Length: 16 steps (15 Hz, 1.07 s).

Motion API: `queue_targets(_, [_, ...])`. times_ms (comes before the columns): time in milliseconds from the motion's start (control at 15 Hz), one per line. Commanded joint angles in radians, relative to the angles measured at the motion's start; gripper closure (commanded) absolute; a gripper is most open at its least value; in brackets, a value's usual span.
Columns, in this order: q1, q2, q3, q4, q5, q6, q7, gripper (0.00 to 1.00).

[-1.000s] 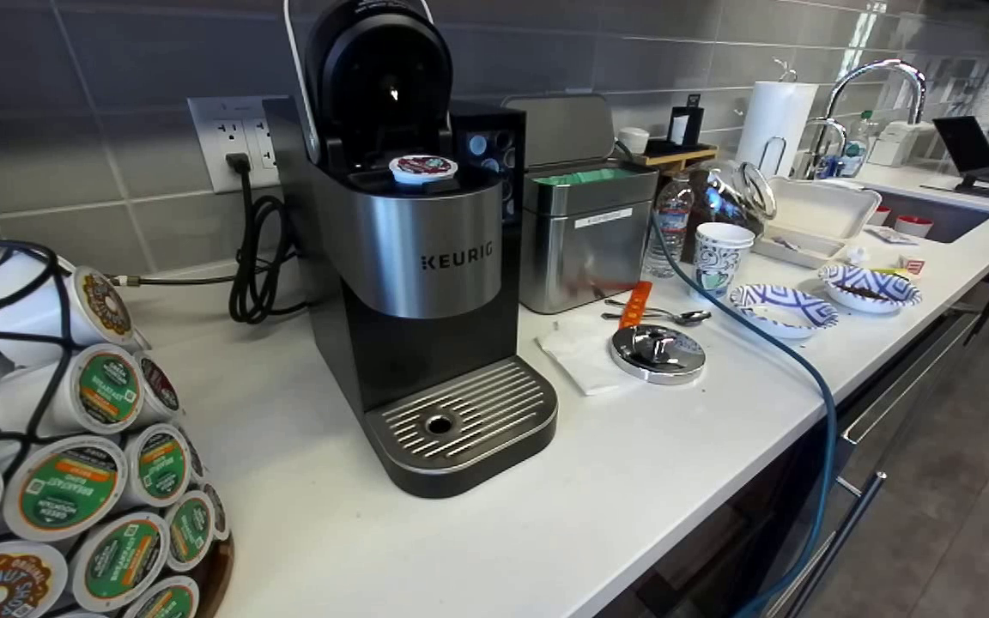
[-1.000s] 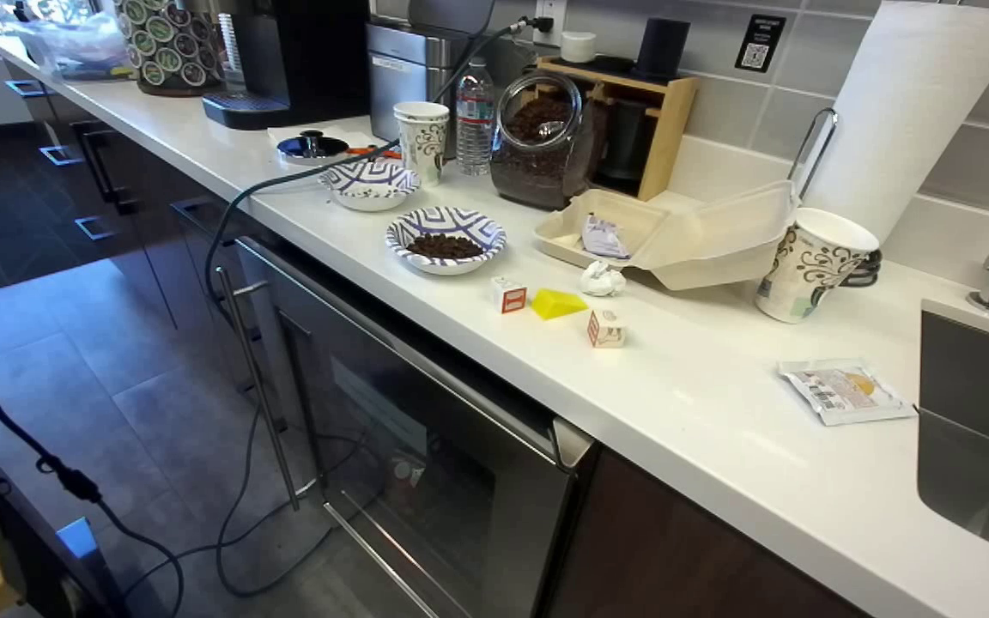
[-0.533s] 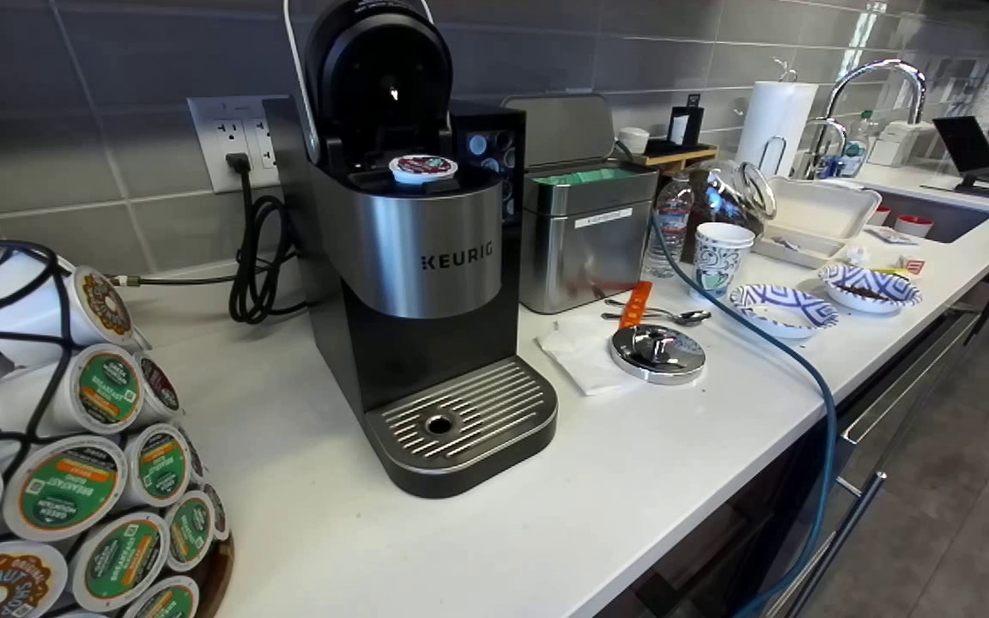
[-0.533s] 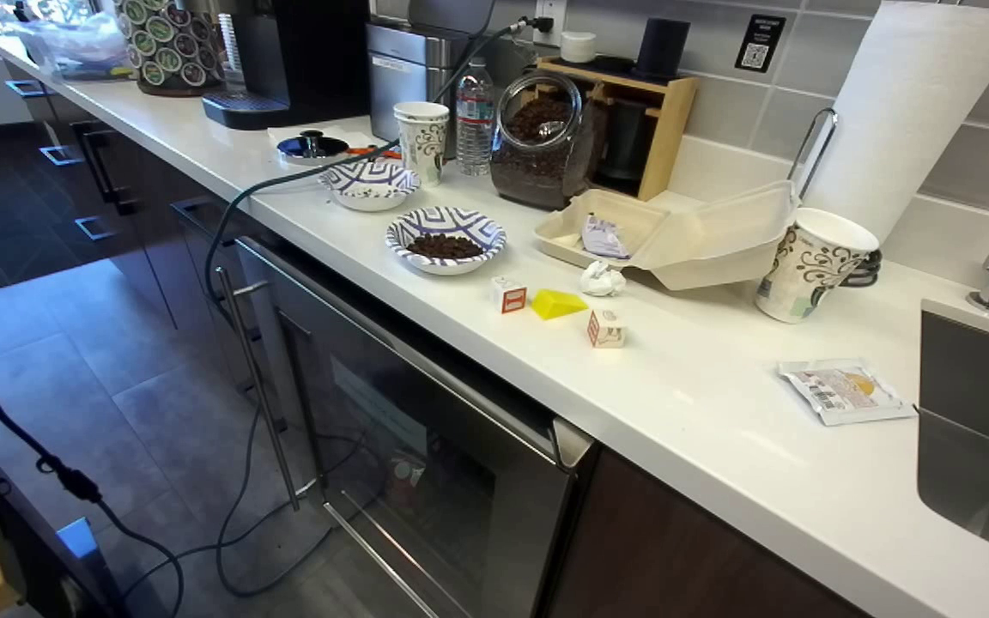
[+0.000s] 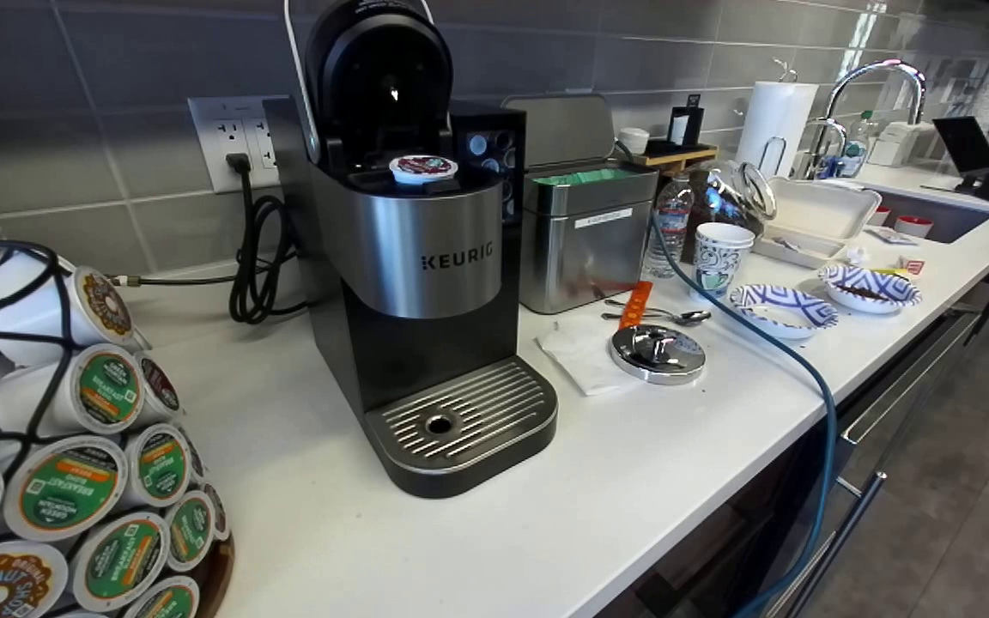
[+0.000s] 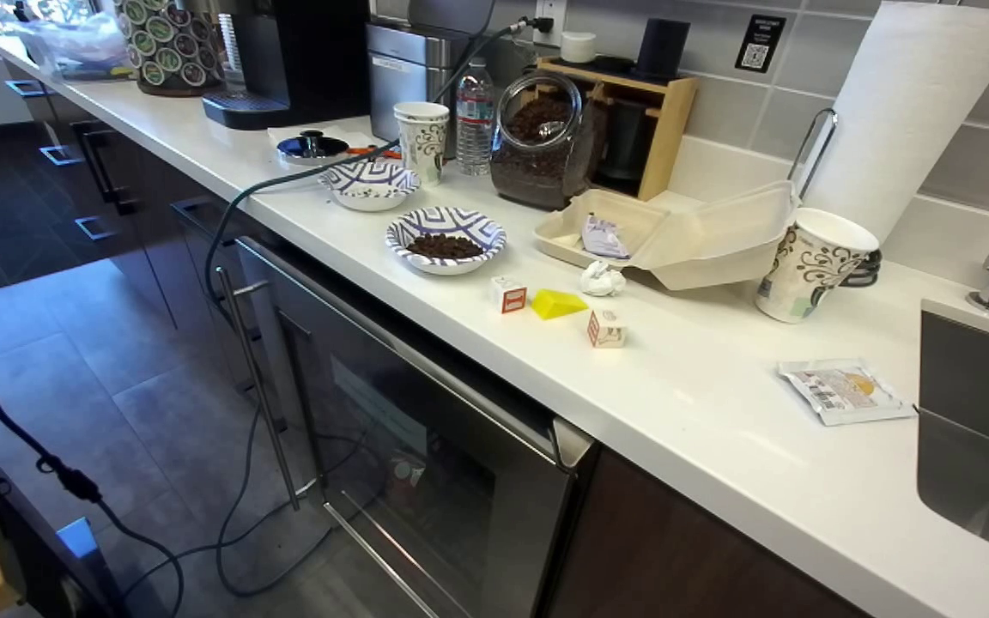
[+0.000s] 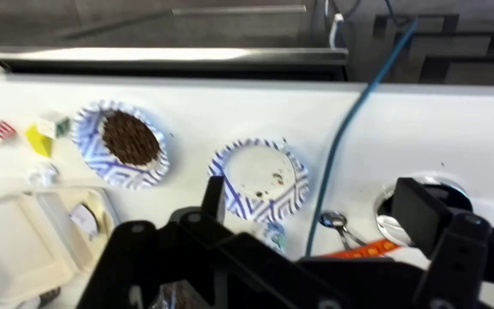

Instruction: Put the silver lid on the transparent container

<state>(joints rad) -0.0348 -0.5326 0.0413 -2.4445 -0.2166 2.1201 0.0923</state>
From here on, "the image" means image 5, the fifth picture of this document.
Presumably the silver lid with knob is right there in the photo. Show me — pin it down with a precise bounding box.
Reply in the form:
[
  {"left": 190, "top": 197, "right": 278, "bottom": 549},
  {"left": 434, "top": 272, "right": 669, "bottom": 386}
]
[{"left": 605, "top": 322, "right": 711, "bottom": 387}]

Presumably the white takeout container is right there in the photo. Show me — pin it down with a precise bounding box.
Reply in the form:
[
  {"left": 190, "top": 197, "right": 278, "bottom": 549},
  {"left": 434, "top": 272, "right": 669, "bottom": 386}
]
[{"left": 759, "top": 175, "right": 886, "bottom": 274}]

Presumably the green lid coffee pod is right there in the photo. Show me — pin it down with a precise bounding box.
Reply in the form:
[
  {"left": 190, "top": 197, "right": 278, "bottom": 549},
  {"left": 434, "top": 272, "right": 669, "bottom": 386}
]
[
  {"left": 203, "top": 481, "right": 233, "bottom": 542},
  {"left": 161, "top": 488, "right": 218, "bottom": 575},
  {"left": 0, "top": 341, "right": 151, "bottom": 439},
  {"left": 125, "top": 419, "right": 200, "bottom": 511},
  {"left": 64, "top": 509, "right": 170, "bottom": 616},
  {"left": 121, "top": 575, "right": 203, "bottom": 618},
  {"left": 0, "top": 434, "right": 130, "bottom": 546}
]

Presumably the dark red lid coffee pod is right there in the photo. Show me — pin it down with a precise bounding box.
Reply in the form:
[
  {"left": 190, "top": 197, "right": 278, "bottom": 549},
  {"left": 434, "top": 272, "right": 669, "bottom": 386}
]
[{"left": 135, "top": 355, "right": 184, "bottom": 423}]

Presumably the Keurig coffee maker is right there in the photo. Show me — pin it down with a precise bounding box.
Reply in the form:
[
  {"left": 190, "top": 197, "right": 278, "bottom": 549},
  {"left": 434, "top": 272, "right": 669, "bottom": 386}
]
[{"left": 282, "top": 0, "right": 559, "bottom": 503}]

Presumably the white paper napkin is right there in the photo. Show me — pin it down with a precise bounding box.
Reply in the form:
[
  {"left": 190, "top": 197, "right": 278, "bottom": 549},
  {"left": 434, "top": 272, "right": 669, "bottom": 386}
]
[{"left": 535, "top": 316, "right": 666, "bottom": 401}]

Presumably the silver metal tin box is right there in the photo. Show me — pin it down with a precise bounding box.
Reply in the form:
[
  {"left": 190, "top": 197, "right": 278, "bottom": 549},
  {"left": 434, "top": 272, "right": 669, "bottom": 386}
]
[{"left": 518, "top": 166, "right": 658, "bottom": 316}]

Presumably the white pod in coffee maker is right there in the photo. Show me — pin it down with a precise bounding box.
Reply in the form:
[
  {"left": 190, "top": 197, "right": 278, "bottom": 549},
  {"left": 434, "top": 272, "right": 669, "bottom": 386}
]
[{"left": 383, "top": 150, "right": 459, "bottom": 190}]

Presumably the grey metal box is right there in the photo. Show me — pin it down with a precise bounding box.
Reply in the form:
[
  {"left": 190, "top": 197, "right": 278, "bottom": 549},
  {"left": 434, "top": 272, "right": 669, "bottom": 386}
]
[{"left": 505, "top": 94, "right": 619, "bottom": 175}]

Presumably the metal spoon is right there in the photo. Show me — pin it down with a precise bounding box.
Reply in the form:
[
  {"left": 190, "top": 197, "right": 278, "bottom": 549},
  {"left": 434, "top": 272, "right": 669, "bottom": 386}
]
[{"left": 597, "top": 291, "right": 713, "bottom": 329}]

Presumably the small white cup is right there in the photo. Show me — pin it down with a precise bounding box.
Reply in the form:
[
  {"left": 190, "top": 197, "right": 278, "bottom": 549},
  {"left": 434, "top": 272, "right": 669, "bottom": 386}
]
[{"left": 616, "top": 124, "right": 651, "bottom": 162}]

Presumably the patterned paper cup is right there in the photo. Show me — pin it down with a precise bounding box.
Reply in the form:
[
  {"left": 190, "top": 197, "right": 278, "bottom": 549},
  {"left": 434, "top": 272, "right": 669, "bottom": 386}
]
[{"left": 692, "top": 221, "right": 759, "bottom": 299}]

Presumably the wooden holder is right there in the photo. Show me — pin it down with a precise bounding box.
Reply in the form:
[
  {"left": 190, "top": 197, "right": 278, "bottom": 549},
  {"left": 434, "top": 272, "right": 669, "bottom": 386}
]
[{"left": 634, "top": 140, "right": 719, "bottom": 175}]

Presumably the black bottle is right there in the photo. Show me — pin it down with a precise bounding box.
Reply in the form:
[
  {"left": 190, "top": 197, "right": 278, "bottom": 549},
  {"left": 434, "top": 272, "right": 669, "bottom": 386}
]
[{"left": 666, "top": 94, "right": 707, "bottom": 150}]

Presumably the white paper towel roll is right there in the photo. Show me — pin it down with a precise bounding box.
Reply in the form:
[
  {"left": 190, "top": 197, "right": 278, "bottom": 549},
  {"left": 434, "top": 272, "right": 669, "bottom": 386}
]
[{"left": 736, "top": 79, "right": 822, "bottom": 181}]

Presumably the sink basin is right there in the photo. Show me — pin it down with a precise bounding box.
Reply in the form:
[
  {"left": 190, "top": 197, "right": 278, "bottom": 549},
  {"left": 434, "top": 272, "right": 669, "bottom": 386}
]
[{"left": 877, "top": 187, "right": 989, "bottom": 249}]

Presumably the black laptop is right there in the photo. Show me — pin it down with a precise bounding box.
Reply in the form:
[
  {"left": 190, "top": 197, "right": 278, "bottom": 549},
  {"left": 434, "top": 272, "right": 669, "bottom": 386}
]
[{"left": 929, "top": 115, "right": 989, "bottom": 208}]

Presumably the orange handled tool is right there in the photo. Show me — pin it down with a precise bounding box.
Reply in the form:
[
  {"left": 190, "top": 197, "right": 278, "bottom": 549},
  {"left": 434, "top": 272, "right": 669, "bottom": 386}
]
[{"left": 616, "top": 277, "right": 658, "bottom": 337}]

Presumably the black coiled power cord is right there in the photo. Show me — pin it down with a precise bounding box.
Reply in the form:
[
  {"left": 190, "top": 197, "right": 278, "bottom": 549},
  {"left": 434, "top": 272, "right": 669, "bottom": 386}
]
[{"left": 224, "top": 150, "right": 316, "bottom": 328}]

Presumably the white wall outlet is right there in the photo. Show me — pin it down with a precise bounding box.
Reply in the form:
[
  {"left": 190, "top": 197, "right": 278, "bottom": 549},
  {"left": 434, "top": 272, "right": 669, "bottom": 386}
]
[{"left": 184, "top": 94, "right": 282, "bottom": 197}]

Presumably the blue cable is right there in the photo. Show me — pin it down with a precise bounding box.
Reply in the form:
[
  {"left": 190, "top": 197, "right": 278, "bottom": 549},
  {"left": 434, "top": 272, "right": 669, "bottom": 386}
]
[{"left": 644, "top": 221, "right": 845, "bottom": 618}]

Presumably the black wire pod carousel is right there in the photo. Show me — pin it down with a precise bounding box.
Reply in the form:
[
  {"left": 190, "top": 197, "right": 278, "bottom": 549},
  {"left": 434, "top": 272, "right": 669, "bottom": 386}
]
[{"left": 0, "top": 238, "right": 236, "bottom": 618}]

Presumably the dark cabinet door handle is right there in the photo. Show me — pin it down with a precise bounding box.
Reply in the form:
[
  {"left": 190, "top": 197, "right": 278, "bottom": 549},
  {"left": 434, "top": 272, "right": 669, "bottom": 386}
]
[{"left": 782, "top": 468, "right": 891, "bottom": 618}]

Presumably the long silver drawer handle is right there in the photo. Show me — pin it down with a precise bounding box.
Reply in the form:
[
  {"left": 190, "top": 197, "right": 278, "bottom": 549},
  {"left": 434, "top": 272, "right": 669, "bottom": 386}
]
[{"left": 836, "top": 306, "right": 984, "bottom": 451}]

